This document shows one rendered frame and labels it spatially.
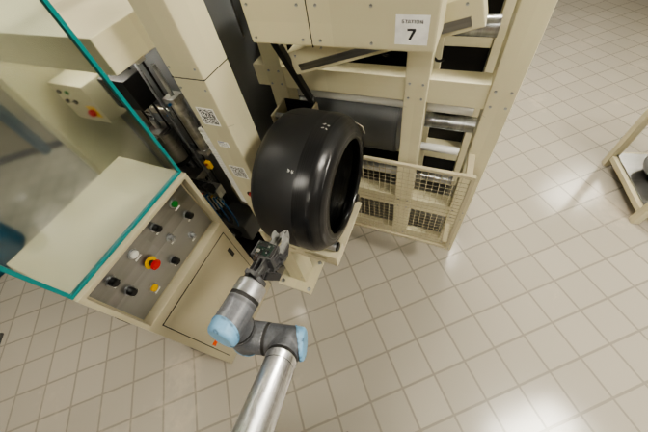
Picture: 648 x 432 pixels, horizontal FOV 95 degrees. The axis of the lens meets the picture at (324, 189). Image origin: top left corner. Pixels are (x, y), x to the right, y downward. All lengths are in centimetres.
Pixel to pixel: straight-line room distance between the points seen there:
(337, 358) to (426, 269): 85
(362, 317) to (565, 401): 114
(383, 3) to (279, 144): 50
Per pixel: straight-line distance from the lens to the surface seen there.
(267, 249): 94
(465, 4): 106
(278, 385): 86
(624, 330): 260
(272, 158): 101
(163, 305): 153
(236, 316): 88
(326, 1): 99
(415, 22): 94
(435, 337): 218
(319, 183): 95
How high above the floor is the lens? 210
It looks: 51 degrees down
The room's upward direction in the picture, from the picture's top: 13 degrees counter-clockwise
